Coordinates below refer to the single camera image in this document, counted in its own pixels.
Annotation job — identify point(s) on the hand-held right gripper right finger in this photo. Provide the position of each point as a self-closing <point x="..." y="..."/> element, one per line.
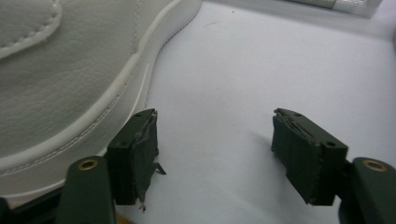
<point x="305" y="155"/>

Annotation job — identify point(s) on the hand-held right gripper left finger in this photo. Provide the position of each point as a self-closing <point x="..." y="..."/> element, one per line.
<point x="130" y="161"/>

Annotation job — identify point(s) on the white leather sneaker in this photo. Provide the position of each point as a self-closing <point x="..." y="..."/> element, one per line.
<point x="62" y="77"/>

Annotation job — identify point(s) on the grey table mat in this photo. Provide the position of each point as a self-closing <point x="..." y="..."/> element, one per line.
<point x="233" y="77"/>

